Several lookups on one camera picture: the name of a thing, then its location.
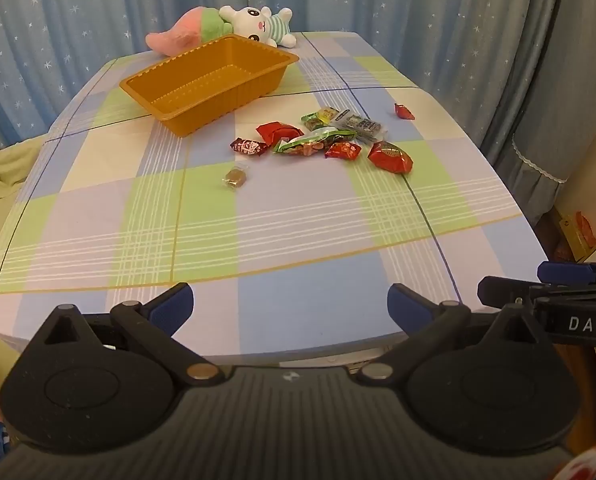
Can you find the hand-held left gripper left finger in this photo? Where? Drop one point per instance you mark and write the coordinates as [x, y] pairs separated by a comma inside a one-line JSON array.
[[173, 307]]

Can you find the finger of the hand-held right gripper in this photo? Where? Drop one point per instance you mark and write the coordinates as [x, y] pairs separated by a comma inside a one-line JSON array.
[[563, 272], [503, 290]]

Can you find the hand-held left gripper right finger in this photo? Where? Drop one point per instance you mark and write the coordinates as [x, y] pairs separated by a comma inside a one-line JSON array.
[[408, 305]]

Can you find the brown candy clear wrapper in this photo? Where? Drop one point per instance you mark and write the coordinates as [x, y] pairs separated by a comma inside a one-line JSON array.
[[235, 178]]

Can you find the red gold snack packet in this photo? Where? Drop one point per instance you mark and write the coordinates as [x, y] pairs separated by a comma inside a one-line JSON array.
[[389, 157]]

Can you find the red cartoon print candy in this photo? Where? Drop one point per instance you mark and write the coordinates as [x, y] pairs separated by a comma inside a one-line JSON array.
[[344, 150]]

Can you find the dark red candy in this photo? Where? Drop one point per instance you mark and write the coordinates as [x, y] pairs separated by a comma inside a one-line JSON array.
[[248, 147]]

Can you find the clear nut packet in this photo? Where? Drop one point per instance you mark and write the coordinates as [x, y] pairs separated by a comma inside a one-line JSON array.
[[353, 117], [370, 131]]

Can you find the large green snack packet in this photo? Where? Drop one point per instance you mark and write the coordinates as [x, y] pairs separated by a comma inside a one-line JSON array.
[[308, 144]]

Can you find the small red candy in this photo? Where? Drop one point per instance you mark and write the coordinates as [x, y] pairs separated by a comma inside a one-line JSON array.
[[404, 111]]

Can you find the plain red snack packet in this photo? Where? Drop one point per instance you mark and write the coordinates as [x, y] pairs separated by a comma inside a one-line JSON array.
[[277, 132]]

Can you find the small green snack packet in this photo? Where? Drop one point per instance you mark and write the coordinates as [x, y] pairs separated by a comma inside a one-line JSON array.
[[312, 121]]

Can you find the orange plastic tray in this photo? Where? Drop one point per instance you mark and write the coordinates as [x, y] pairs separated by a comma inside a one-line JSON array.
[[213, 80]]

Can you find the yellow box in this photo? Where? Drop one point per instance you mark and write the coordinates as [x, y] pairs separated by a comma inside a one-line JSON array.
[[570, 240]]

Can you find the red packet on box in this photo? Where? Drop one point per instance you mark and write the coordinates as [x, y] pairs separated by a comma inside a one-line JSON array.
[[585, 230]]

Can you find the grey lace-trimmed curtain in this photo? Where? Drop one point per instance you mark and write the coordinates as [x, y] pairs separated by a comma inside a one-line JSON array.
[[543, 160]]

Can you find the plaid tablecloth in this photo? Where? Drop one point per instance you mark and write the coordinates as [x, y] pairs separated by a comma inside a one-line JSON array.
[[278, 240]]

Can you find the red white patterned clothing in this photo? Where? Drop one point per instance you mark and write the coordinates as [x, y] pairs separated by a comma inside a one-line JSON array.
[[593, 467]]

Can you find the light green cloth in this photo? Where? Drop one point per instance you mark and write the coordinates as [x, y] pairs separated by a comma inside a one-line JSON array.
[[3, 170]]

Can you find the pink green carrot plush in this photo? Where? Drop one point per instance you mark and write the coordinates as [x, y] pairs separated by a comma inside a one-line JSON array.
[[188, 27]]

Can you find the white bunny plush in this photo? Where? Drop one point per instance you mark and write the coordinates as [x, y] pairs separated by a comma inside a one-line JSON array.
[[258, 22]]

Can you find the blue starry curtain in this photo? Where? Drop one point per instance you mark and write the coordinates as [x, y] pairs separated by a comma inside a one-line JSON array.
[[78, 10]]

